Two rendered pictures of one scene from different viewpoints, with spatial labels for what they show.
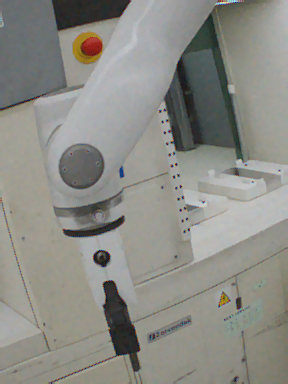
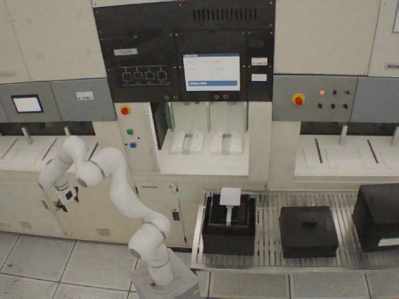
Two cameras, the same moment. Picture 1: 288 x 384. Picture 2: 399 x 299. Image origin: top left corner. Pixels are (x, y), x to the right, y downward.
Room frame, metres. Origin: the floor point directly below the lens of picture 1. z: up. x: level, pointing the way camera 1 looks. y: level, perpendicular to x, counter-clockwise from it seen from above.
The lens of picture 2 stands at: (0.29, -1.36, 2.37)
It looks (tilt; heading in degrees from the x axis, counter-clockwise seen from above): 38 degrees down; 40
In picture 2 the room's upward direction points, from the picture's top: 5 degrees counter-clockwise
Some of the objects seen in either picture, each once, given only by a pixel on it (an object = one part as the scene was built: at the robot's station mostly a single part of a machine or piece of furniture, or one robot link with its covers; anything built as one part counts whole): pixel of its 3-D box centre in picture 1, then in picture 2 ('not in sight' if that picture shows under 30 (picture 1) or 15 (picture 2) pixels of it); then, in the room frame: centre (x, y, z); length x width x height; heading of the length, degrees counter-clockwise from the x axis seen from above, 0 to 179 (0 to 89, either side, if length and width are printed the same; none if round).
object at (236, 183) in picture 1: (249, 176); (226, 143); (1.89, -0.27, 0.89); 0.22 x 0.21 x 0.04; 30
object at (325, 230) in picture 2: not in sight; (308, 228); (1.54, -1.04, 0.83); 0.29 x 0.29 x 0.13; 33
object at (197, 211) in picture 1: (168, 209); (187, 142); (1.76, -0.04, 0.89); 0.22 x 0.21 x 0.04; 30
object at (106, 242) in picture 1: (101, 259); (65, 191); (0.84, 0.07, 1.12); 0.10 x 0.07 x 0.11; 5
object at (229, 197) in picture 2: not in sight; (229, 216); (1.33, -0.67, 0.93); 0.24 x 0.20 x 0.32; 29
